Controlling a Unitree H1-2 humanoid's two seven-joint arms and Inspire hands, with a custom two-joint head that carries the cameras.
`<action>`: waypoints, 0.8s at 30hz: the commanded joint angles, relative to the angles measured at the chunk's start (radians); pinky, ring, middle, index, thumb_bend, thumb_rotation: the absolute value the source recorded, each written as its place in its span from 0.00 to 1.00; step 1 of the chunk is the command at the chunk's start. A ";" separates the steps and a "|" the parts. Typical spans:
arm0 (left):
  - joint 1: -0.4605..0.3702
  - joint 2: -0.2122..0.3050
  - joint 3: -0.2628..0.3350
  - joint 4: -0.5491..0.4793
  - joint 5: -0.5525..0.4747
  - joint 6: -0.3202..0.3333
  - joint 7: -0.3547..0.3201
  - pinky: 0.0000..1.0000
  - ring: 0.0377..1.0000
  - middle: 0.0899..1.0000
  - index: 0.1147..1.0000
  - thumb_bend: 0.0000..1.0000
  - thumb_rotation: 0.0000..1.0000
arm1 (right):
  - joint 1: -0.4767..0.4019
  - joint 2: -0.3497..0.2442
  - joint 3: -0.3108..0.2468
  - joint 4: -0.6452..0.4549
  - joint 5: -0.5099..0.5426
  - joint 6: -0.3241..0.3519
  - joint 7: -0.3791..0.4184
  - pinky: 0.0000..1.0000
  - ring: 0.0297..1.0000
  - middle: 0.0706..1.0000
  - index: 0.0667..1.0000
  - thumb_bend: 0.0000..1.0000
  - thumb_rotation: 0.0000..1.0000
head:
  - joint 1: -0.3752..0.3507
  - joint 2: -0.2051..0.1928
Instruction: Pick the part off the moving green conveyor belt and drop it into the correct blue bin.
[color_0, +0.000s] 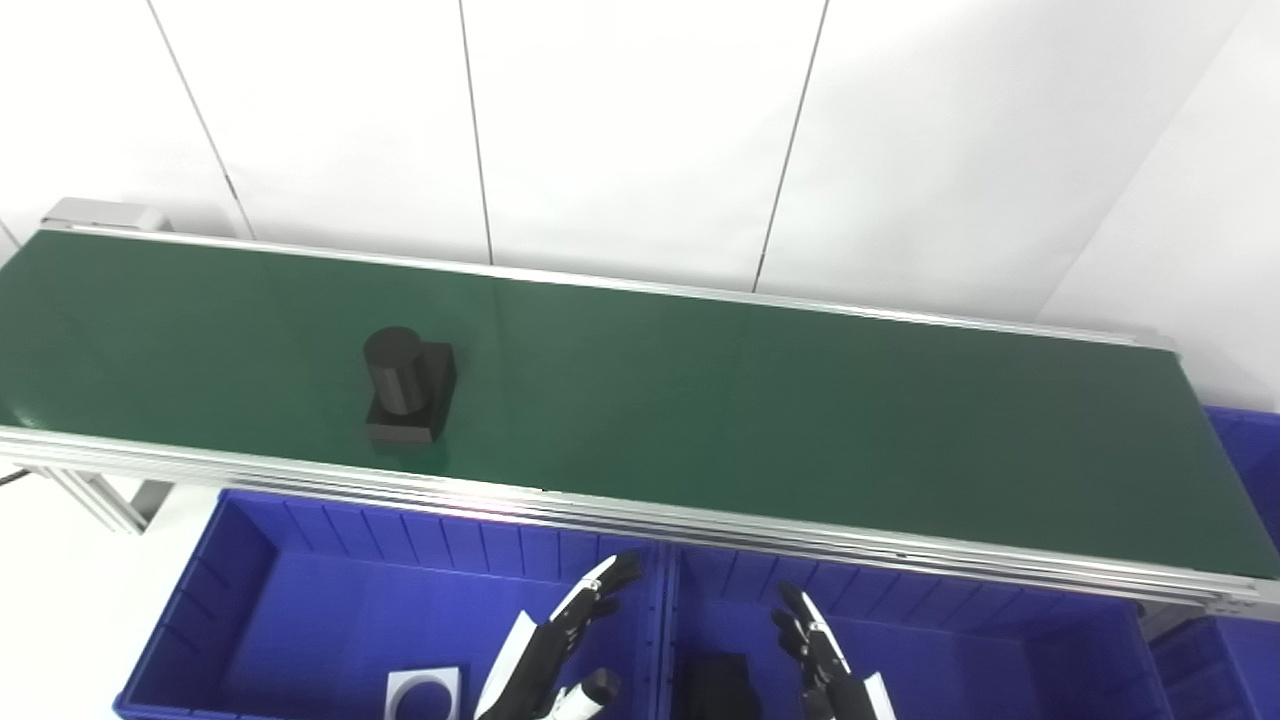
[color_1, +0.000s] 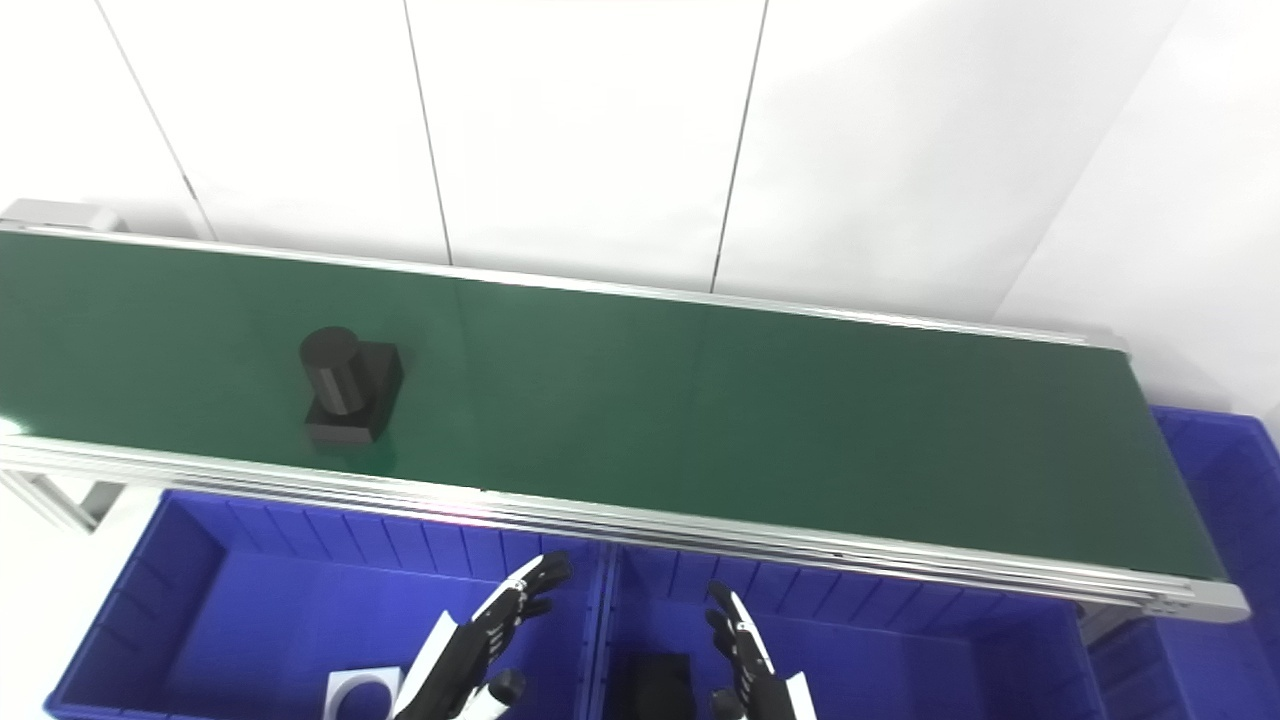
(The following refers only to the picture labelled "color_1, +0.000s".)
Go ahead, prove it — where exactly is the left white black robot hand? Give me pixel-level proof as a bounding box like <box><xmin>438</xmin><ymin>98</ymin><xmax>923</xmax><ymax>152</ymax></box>
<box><xmin>391</xmin><ymin>551</ymin><xmax>574</xmax><ymax>720</ymax></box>

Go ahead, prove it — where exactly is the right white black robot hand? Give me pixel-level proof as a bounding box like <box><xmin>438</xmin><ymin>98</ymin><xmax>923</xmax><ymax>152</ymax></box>
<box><xmin>704</xmin><ymin>581</ymin><xmax>817</xmax><ymax>720</ymax></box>

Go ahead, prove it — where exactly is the black part with cylinder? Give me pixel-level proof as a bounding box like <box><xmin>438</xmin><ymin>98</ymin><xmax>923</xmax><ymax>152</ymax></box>
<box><xmin>627</xmin><ymin>652</ymin><xmax>698</xmax><ymax>720</ymax></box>
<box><xmin>299</xmin><ymin>326</ymin><xmax>405</xmax><ymax>448</ymax></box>

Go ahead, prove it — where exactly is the white part with round hole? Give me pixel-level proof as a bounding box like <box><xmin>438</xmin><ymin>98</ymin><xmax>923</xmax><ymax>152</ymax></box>
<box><xmin>324</xmin><ymin>667</ymin><xmax>404</xmax><ymax>720</ymax></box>

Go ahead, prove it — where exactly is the blue plastic bin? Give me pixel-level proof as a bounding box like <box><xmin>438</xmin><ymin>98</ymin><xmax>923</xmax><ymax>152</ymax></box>
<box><xmin>1084</xmin><ymin>404</ymin><xmax>1280</xmax><ymax>720</ymax></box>
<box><xmin>44</xmin><ymin>487</ymin><xmax>613</xmax><ymax>720</ymax></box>
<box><xmin>600</xmin><ymin>543</ymin><xmax>1113</xmax><ymax>720</ymax></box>

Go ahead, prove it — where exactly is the green conveyor belt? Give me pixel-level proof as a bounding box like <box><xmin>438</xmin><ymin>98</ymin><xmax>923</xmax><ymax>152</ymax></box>
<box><xmin>0</xmin><ymin>231</ymin><xmax>1227</xmax><ymax>581</ymax></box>
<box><xmin>0</xmin><ymin>222</ymin><xmax>1252</xmax><ymax>625</ymax></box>

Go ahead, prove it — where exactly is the aluminium conveyor leg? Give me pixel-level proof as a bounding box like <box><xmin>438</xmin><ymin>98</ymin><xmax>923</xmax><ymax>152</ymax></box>
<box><xmin>0</xmin><ymin>468</ymin><xmax>128</xmax><ymax>533</ymax></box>

